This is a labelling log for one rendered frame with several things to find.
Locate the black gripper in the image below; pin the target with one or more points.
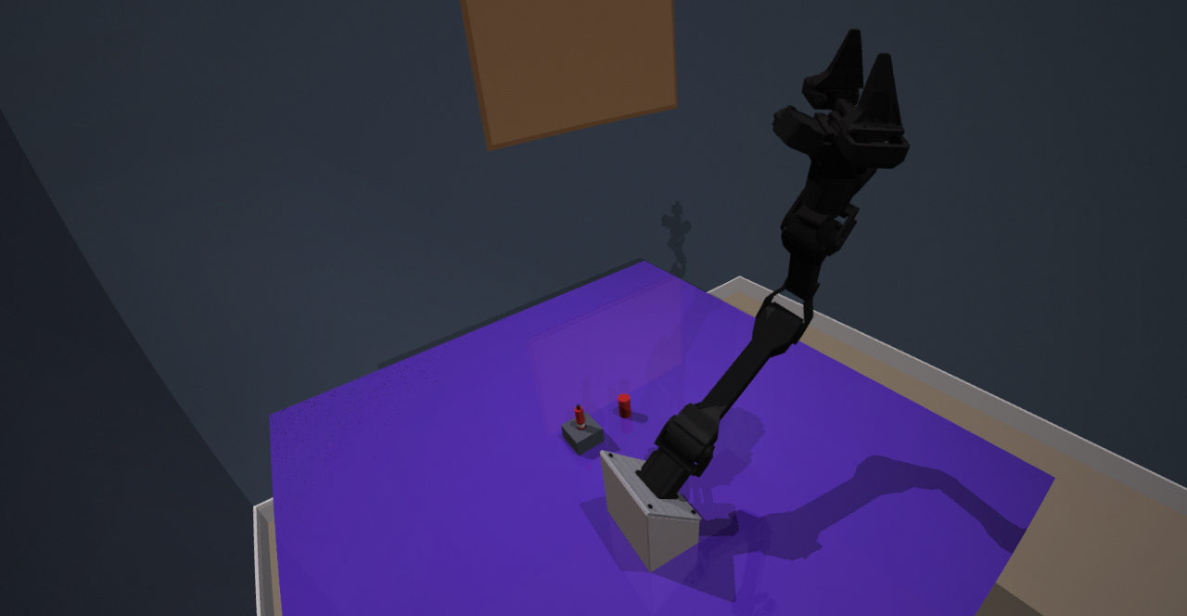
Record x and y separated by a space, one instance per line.
862 130

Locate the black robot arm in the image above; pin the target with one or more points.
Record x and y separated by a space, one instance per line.
810 233

